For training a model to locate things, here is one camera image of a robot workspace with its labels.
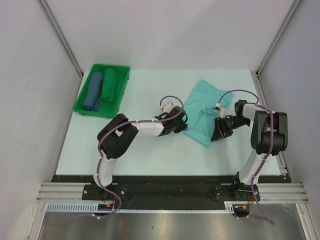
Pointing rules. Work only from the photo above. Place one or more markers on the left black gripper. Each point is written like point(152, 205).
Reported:
point(182, 126)

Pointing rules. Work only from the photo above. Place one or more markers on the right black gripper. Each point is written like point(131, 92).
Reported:
point(221, 130)

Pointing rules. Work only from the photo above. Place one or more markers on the teal t shirt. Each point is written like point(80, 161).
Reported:
point(200, 110)

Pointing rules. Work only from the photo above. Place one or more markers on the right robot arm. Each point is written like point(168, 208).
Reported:
point(269, 137)

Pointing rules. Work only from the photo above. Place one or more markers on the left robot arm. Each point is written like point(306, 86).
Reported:
point(119, 134)

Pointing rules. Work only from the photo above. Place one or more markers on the green plastic tray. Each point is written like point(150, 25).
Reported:
point(109, 110)

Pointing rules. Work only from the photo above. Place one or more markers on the rolled dark green t shirt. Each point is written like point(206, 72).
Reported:
point(109, 86)

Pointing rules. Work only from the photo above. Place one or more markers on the rolled blue t shirt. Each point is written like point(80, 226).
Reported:
point(91, 100)

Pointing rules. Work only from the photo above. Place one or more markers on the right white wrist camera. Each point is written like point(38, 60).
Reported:
point(221, 110)

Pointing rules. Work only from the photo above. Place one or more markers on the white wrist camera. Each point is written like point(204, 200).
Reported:
point(221, 110)
point(168, 106)

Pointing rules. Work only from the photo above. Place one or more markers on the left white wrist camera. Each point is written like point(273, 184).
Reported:
point(168, 106)

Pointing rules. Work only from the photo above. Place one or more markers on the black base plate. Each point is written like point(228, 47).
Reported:
point(128, 187)

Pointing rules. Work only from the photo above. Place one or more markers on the aluminium front rail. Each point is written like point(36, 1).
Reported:
point(270, 193)

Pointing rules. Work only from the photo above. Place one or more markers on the white slotted cable duct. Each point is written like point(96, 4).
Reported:
point(101, 208)

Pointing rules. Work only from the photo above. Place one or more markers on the right aluminium frame post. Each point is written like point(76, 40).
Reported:
point(293, 9)

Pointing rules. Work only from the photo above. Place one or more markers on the aluminium frame post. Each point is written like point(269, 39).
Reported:
point(293, 9)
point(52, 20)

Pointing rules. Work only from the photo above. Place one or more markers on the left aluminium frame post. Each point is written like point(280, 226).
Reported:
point(52, 20)

